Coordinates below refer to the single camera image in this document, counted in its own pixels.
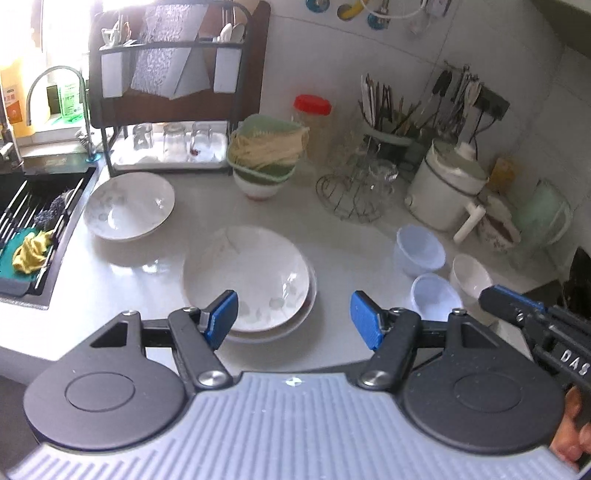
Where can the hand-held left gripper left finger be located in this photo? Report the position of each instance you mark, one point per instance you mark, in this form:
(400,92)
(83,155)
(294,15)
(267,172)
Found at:
(222,318)

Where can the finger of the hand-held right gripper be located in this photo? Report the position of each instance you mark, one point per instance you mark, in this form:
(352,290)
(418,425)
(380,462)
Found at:
(505,302)

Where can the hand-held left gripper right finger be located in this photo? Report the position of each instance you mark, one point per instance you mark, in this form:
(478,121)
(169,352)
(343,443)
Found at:
(366,323)

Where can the white small bowl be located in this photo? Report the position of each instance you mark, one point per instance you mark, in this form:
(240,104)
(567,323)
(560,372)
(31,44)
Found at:
(471,274)

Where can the pale blue small bowl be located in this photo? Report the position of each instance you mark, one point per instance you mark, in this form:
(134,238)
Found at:
(418,249)
(436,295)

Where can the large white floral plate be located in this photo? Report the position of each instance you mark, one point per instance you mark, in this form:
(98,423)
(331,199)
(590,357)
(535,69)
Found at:
(129,207)

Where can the person's right hand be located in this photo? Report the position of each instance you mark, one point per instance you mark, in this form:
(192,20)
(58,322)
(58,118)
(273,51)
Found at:
(575,434)

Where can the floral ceramic bowl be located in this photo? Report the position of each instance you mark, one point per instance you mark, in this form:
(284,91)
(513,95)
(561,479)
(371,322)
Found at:
(496,230)

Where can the green glass pitcher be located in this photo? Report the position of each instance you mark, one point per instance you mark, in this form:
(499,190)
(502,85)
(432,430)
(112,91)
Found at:
(545,212)

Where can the white electric cooking pot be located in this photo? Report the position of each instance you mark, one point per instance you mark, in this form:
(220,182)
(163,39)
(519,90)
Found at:
(443,189)

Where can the white bowl with red base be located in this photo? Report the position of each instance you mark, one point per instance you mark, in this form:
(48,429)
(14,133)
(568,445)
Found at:
(258,189)

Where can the clear glass cup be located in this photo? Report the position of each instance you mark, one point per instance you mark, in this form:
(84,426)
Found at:
(383,184)

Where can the green plastic basket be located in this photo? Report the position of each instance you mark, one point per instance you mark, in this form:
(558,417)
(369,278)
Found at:
(265,174)

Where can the dried noodles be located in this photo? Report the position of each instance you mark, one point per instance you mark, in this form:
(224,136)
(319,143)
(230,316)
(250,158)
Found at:
(268,147)

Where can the clear drinking glass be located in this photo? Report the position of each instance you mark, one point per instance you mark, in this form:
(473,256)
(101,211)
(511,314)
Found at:
(201,141)
(142,136)
(174,141)

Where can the green and white utensil holder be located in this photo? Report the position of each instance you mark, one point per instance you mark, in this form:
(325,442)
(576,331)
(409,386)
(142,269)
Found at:
(392,138)

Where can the yellow cloth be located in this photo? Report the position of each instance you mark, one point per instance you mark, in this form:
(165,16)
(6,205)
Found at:
(32,251)

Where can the grey scrubbing pad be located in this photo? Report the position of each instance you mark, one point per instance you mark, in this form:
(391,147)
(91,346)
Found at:
(51,212)

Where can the clear jar with red lid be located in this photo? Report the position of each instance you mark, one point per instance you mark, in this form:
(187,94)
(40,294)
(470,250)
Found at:
(314,122)

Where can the brown wooden cutting board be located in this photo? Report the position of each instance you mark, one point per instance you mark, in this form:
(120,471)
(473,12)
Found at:
(249,106)

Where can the teal sponge tray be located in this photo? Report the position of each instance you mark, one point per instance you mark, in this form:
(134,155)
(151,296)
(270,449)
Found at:
(11,277)

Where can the hanging kitchen tools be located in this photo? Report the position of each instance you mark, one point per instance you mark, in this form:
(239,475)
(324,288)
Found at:
(455,85)

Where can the black kitchen sink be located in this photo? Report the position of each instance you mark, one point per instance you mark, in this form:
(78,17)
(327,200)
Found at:
(46,170)

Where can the metal sink drain rack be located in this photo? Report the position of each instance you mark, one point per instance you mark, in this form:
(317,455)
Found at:
(18,205)

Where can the black dish rack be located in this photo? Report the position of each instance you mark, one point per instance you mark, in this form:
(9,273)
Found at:
(97,115)

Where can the metal kitchen faucet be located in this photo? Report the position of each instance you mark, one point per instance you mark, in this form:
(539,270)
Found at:
(85,120)

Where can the white cutlery cup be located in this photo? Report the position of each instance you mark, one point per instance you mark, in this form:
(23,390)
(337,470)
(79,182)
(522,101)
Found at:
(111,74)
(227,69)

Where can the green dish soap bottle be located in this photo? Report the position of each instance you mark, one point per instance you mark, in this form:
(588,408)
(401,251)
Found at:
(70,101)

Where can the patterned grey cutting board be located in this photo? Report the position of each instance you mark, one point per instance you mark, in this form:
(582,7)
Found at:
(157,60)

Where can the yellow bottle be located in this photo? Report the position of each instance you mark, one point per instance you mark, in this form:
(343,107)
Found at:
(11,97)

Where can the black wall power outlet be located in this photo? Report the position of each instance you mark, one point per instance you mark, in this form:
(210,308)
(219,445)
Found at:
(494,104)

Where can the blue wall hook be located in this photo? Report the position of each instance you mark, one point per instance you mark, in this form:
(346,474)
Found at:
(316,3)
(377,20)

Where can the yellow wall hook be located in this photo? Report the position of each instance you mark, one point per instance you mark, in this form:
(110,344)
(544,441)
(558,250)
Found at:
(348,10)

